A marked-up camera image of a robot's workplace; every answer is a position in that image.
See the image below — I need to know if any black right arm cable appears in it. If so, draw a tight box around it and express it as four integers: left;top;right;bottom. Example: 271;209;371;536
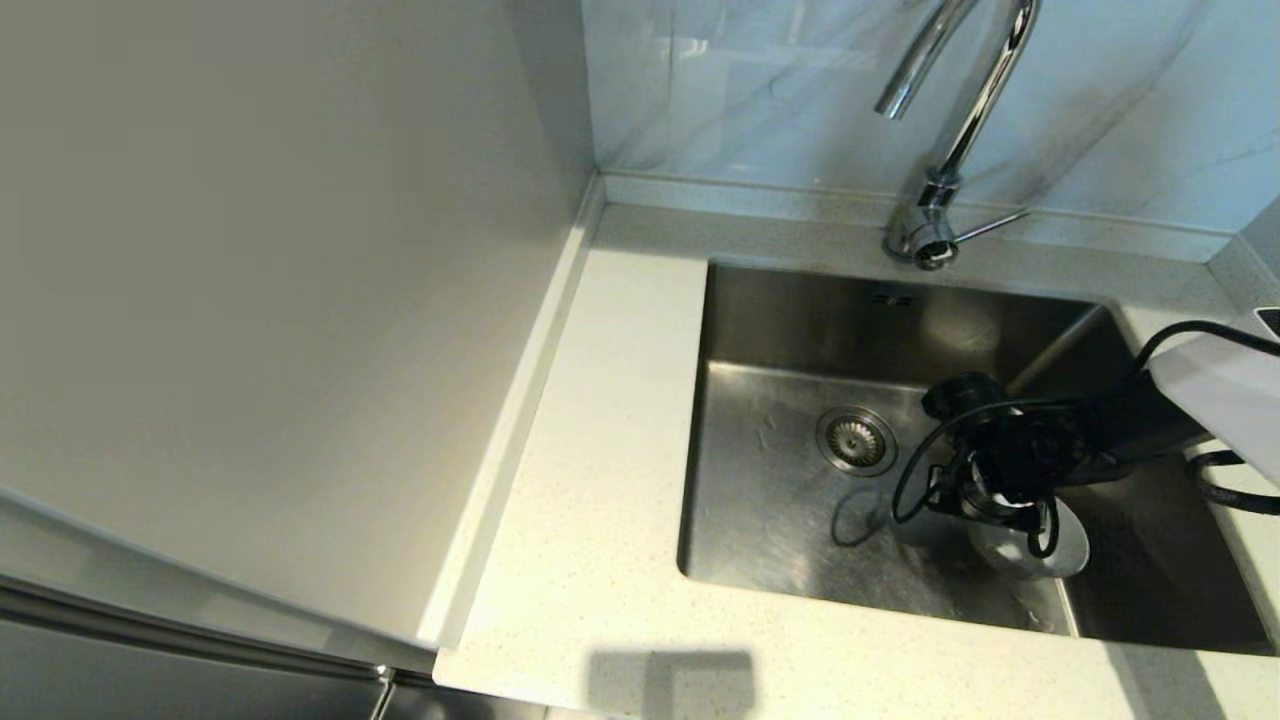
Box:
890;320;1280;561

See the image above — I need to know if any grey appliance door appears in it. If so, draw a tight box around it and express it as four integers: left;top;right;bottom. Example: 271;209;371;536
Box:
0;485;546;720

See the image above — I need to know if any grey tall cabinet side panel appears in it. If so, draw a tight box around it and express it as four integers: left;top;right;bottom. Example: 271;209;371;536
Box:
0;0;606;651

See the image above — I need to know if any chrome gooseneck faucet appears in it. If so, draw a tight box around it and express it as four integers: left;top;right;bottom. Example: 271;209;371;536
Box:
874;0;1041;271

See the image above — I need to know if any chrome door trim strip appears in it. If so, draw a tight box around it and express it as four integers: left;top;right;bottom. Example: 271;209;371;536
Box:
0;575;396;689

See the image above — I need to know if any grey ceramic bowl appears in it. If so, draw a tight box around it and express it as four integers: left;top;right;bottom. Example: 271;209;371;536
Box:
965;495;1091;581

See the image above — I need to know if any stainless steel sink basin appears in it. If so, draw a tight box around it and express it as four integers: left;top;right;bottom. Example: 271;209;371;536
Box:
676;258;1277;658

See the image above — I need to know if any chrome door handle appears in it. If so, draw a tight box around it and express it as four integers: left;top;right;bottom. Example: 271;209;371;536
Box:
368;662;401;720

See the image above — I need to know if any round metal drain strainer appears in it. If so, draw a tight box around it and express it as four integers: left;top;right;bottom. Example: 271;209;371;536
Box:
815;405;899;477

